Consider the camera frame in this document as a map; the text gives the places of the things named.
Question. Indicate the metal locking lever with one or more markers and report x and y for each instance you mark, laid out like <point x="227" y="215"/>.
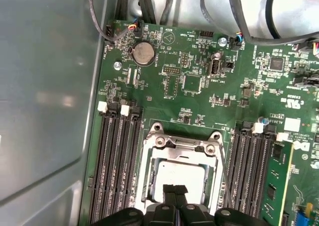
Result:
<point x="225" y="177"/>

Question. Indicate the silver coin battery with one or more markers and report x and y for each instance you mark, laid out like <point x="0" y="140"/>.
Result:
<point x="142" y="54"/>

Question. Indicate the silver motherboard screw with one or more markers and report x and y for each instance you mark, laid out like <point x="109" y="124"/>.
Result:
<point x="117" y="65"/>
<point x="221" y="40"/>

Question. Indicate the blue expansion slot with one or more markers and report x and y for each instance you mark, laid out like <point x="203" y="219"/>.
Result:
<point x="301" y="218"/>

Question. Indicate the silver internal USB port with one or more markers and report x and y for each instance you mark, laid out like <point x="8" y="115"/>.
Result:
<point x="214" y="68"/>

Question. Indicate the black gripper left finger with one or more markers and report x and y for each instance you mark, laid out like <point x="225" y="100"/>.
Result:
<point x="164" y="216"/>

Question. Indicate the silver CPU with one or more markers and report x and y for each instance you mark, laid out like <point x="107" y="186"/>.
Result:
<point x="184" y="173"/>

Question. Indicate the green motherboard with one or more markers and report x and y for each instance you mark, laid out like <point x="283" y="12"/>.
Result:
<point x="211" y="106"/>

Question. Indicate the black PC case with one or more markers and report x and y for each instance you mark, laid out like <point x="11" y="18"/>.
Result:
<point x="45" y="86"/>

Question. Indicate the green RAM stick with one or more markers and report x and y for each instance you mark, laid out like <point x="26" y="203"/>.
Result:
<point x="279" y="176"/>

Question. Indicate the black expansion slot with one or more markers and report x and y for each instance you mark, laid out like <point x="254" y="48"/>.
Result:
<point x="284" y="218"/>

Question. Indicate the CPU socket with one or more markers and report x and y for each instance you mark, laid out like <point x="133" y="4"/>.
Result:
<point x="150" y="135"/>

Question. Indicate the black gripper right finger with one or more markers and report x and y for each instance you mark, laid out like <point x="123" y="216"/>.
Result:
<point x="190" y="216"/>

